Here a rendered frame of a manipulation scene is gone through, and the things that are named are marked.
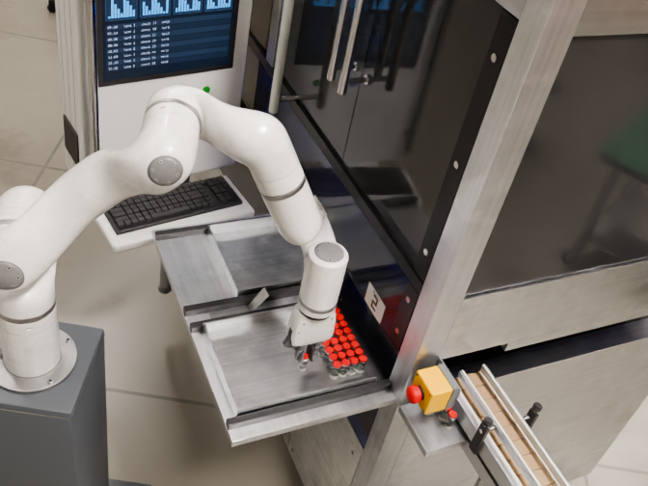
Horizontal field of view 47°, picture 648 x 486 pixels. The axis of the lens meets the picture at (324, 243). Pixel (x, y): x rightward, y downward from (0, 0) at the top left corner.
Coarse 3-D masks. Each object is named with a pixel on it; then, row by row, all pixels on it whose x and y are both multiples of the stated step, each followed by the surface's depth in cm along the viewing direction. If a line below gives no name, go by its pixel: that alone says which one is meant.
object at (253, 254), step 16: (224, 224) 205; (240, 224) 208; (256, 224) 210; (272, 224) 213; (224, 240) 205; (240, 240) 206; (256, 240) 207; (272, 240) 208; (224, 256) 200; (240, 256) 201; (256, 256) 202; (272, 256) 203; (288, 256) 204; (224, 272) 195; (240, 272) 196; (256, 272) 197; (272, 272) 198; (288, 272) 200; (240, 288) 192; (256, 288) 189; (272, 288) 191
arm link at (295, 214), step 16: (304, 176) 138; (304, 192) 138; (272, 208) 139; (288, 208) 138; (304, 208) 139; (288, 224) 140; (304, 224) 141; (320, 224) 145; (288, 240) 144; (304, 240) 143; (304, 256) 159
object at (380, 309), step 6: (372, 288) 176; (366, 294) 179; (372, 294) 177; (366, 300) 180; (378, 300) 174; (372, 306) 178; (378, 306) 175; (384, 306) 172; (378, 312) 175; (378, 318) 176
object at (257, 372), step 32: (224, 320) 179; (256, 320) 183; (224, 352) 175; (256, 352) 177; (288, 352) 179; (224, 384) 167; (256, 384) 170; (288, 384) 172; (320, 384) 173; (352, 384) 171
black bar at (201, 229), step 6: (264, 216) 212; (222, 222) 207; (180, 228) 203; (186, 228) 203; (192, 228) 204; (198, 228) 204; (204, 228) 204; (156, 234) 199; (162, 234) 200; (168, 234) 200; (174, 234) 201; (180, 234) 202; (186, 234) 203; (192, 234) 204
